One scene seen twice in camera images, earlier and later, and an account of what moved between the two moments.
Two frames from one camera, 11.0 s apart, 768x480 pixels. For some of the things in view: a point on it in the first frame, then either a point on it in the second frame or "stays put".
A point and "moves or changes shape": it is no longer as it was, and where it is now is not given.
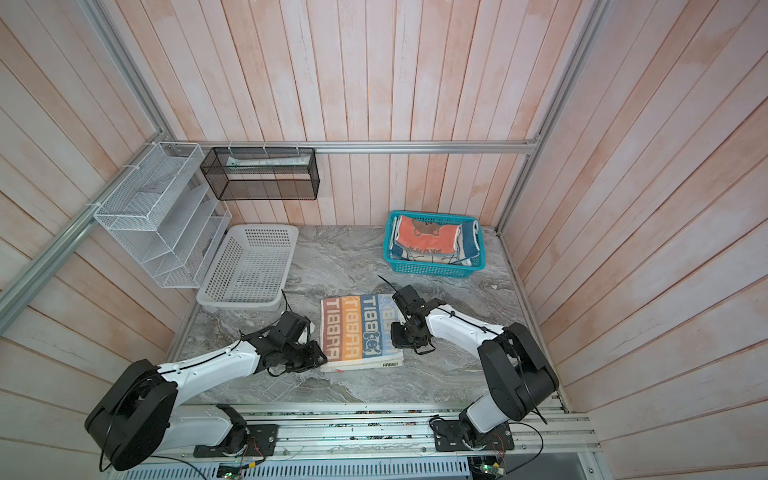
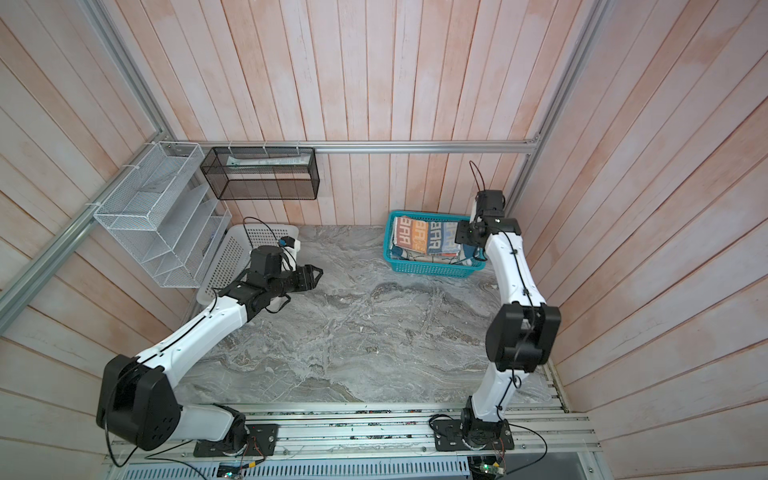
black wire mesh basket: (262, 173) stays put
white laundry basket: (250, 268) stays put
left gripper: (313, 359) to (306, 278)
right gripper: (398, 340) to (462, 229)
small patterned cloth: (355, 333) to (429, 237)
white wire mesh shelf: (164, 214) stays put
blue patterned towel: (470, 233) moves or changes shape
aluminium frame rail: (534, 145) stays put
